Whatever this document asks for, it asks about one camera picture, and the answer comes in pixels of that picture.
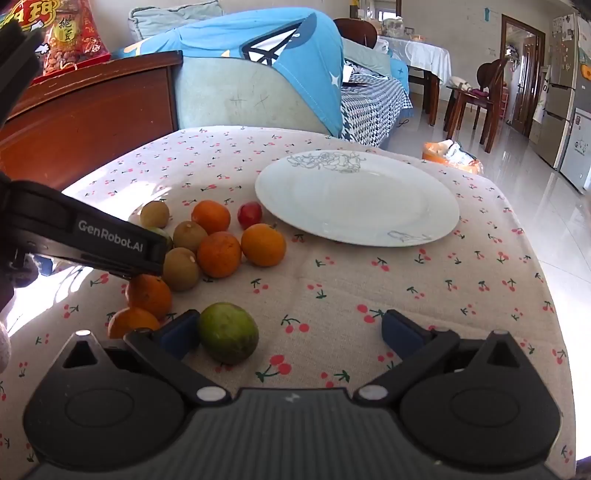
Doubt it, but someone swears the orange trash bin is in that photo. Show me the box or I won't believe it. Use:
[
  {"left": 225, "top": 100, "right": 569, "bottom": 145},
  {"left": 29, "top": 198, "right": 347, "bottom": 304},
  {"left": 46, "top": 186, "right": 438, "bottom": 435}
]
[{"left": 422, "top": 140, "right": 484, "bottom": 175}]

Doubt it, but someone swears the white floral plate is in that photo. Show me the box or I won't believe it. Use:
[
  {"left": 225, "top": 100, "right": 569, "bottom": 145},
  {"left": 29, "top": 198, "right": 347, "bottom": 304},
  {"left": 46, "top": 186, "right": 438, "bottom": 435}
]
[{"left": 254, "top": 150, "right": 460, "bottom": 248}]

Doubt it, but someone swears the silver refrigerator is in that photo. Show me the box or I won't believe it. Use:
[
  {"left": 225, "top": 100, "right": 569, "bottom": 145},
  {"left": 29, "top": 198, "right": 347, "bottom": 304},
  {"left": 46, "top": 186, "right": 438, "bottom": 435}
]
[{"left": 535, "top": 14, "right": 590, "bottom": 170}]

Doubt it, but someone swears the red snack bag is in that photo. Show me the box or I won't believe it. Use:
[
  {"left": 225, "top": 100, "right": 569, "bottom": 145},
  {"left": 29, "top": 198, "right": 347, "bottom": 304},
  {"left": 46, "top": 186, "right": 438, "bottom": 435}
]
[{"left": 1, "top": 0, "right": 111, "bottom": 78}]

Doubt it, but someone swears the brown wooden door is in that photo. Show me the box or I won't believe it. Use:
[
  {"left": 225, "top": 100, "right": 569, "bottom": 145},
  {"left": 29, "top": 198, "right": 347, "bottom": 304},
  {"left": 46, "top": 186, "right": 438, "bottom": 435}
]
[{"left": 501, "top": 14, "right": 546, "bottom": 137}]

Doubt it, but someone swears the light green sofa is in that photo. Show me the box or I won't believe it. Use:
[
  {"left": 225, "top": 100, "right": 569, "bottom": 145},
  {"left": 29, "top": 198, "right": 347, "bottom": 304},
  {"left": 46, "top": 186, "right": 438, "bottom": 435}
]
[{"left": 175, "top": 57, "right": 413, "bottom": 146}]

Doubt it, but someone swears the green lime fruit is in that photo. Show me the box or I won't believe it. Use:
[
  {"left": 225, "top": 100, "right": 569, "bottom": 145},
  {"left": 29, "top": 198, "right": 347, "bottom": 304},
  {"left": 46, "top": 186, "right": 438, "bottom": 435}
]
[{"left": 197, "top": 302, "right": 259, "bottom": 366}]

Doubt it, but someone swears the dark chair behind sofa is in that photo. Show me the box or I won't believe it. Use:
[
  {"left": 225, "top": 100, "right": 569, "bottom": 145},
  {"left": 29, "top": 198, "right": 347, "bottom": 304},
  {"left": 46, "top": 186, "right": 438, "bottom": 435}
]
[{"left": 334, "top": 18, "right": 378, "bottom": 49}]

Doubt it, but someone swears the white chest freezer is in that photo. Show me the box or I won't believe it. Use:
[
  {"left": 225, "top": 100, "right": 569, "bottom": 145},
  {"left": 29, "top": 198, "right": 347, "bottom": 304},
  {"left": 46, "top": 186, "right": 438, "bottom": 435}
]
[{"left": 560, "top": 108, "right": 591, "bottom": 194}]

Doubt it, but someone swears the dark wooden chair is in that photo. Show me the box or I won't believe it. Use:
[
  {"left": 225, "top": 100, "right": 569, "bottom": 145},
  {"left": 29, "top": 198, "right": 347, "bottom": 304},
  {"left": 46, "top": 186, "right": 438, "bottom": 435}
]
[{"left": 444, "top": 56, "right": 509, "bottom": 153}]

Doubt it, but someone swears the dining table white cloth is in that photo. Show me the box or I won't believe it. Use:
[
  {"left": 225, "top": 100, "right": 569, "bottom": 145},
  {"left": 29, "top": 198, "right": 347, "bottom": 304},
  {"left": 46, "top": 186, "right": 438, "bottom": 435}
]
[{"left": 375, "top": 34, "right": 454, "bottom": 127}]

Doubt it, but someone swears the light green cushion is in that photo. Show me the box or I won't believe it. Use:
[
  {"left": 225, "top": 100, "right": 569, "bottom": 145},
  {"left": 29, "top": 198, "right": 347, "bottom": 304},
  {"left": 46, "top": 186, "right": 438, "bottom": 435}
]
[{"left": 128, "top": 1, "right": 224, "bottom": 41}]

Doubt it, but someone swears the small red fruit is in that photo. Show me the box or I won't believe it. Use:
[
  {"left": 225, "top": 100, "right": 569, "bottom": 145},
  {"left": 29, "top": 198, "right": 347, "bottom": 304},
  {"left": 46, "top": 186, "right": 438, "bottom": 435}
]
[{"left": 238, "top": 201, "right": 263, "bottom": 230}]

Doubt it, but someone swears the dark wooden cabinet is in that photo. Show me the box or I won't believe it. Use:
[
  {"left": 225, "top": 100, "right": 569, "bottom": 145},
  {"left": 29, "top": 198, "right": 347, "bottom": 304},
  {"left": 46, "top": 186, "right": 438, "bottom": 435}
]
[{"left": 1, "top": 51, "right": 182, "bottom": 189}]

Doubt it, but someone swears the orange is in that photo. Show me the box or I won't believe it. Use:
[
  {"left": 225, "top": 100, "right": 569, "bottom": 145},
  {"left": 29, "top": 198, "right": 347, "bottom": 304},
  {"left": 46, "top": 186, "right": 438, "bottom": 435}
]
[
  {"left": 107, "top": 307, "right": 160, "bottom": 339},
  {"left": 240, "top": 223, "right": 287, "bottom": 267},
  {"left": 191, "top": 200, "right": 231, "bottom": 235},
  {"left": 125, "top": 274, "right": 172, "bottom": 321},
  {"left": 197, "top": 232, "right": 242, "bottom": 279}
]

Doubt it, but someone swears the brown kiwi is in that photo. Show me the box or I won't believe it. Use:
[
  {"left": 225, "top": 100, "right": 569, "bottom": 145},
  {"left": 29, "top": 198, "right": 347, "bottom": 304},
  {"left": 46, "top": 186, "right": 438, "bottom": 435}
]
[
  {"left": 162, "top": 247, "right": 200, "bottom": 292},
  {"left": 139, "top": 201, "right": 170, "bottom": 229},
  {"left": 172, "top": 221, "right": 208, "bottom": 253}
]

